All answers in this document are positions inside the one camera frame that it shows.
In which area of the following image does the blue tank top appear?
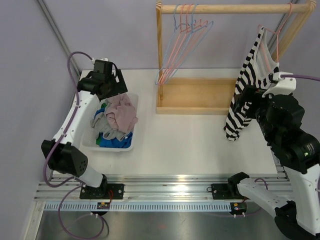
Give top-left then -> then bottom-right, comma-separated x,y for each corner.
93,104 -> 134,149

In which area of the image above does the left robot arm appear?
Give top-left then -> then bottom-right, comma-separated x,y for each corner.
41,70 -> 128,200

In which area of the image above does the mauve tank top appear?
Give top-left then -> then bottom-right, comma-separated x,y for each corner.
104,93 -> 138,133

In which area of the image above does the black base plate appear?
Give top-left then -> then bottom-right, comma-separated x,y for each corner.
79,183 -> 125,200
210,183 -> 244,200

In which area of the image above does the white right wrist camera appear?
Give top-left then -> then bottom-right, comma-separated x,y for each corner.
262,71 -> 297,98

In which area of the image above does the grey tank top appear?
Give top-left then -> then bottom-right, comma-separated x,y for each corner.
90,99 -> 129,141

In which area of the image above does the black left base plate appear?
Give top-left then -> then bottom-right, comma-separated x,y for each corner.
79,183 -> 125,200

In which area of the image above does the black white striped tank top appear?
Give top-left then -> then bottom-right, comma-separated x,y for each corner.
223,26 -> 280,141

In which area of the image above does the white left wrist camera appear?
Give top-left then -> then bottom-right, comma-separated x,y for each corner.
93,58 -> 114,75

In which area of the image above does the wooden clothes rack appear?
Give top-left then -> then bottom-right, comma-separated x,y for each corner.
156,0 -> 317,116

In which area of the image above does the white slotted cable duct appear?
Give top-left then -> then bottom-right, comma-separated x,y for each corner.
44,201 -> 231,212

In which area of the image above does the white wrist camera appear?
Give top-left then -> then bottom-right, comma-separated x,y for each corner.
262,71 -> 297,98
93,58 -> 114,75

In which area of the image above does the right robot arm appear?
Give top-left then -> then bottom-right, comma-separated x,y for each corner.
226,85 -> 320,240

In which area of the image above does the green tank top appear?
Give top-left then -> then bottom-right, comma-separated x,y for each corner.
95,132 -> 103,146

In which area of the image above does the aluminium mounting rail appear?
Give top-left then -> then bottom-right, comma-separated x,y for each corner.
33,164 -> 294,202

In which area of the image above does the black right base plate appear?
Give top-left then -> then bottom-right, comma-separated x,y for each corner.
210,183 -> 244,200

